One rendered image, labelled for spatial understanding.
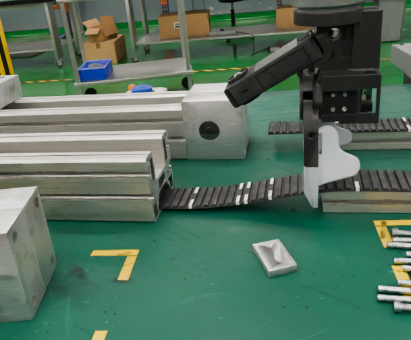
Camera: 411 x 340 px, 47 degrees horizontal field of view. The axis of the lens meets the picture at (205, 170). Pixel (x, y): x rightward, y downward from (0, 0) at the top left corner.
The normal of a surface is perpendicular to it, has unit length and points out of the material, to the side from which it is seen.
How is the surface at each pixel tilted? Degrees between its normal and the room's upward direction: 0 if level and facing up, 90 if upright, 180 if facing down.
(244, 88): 91
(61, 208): 90
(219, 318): 0
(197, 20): 89
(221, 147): 90
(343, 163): 73
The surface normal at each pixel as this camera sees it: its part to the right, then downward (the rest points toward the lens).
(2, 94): 0.98, 0.00
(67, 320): -0.09, -0.91
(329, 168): -0.20, 0.15
